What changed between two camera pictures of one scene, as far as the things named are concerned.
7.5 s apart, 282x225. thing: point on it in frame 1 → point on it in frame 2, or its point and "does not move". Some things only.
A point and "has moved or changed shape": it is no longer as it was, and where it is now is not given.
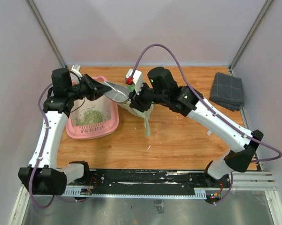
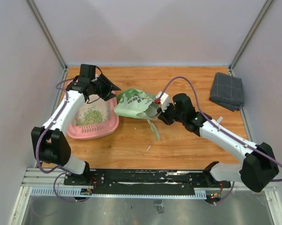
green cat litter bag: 146,115 has moved or changed shape
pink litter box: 91,119 does not move
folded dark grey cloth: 227,92 does not move
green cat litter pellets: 91,116 does not move
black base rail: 149,180 does not move
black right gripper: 136,101 → 163,116
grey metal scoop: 118,93 → 152,109
